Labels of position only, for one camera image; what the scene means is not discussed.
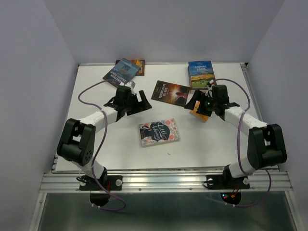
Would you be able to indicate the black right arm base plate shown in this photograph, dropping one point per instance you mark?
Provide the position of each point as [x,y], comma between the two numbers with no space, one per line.
[230,189]

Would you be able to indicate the Tale of Two Cities book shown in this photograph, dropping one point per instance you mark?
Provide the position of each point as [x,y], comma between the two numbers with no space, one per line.
[204,90]

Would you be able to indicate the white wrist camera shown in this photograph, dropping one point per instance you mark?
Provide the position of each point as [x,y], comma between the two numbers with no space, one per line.
[210,86]
[130,84]

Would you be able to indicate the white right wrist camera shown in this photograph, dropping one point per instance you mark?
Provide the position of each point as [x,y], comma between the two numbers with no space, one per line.
[210,86]

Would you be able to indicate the Little Women floral book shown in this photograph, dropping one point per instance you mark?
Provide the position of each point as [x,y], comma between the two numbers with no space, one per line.
[159,132]

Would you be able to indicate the Three Days to See book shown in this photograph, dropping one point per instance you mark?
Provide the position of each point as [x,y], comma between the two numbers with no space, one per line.
[170,93]

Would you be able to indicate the aluminium front rail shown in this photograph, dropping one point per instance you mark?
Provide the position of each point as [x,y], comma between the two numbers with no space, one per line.
[165,181]

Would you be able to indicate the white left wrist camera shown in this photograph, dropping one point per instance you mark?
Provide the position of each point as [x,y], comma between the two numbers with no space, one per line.
[130,84]

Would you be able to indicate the dark orange book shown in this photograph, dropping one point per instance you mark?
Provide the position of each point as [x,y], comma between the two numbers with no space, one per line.
[130,68]

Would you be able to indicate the Huckleberry Finn orange book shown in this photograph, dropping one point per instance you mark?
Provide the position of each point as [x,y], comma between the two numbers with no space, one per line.
[201,117]

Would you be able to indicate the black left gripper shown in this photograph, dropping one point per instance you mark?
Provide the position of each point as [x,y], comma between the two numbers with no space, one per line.
[146,105]

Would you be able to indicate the Animal Farm blue book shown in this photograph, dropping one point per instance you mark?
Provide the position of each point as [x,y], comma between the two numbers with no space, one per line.
[200,73]

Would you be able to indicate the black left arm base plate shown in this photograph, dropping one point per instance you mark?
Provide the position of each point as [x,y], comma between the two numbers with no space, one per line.
[110,183]

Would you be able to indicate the Nineteen Eighty Four blue book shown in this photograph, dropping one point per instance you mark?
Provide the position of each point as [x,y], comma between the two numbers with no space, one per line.
[114,78]

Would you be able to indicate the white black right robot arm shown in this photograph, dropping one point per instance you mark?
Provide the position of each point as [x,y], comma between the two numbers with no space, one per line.
[266,147]

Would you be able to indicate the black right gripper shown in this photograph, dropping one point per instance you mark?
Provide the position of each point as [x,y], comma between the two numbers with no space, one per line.
[198,96]

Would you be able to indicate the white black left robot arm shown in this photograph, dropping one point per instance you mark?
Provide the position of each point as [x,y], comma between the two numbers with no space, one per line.
[77,140]

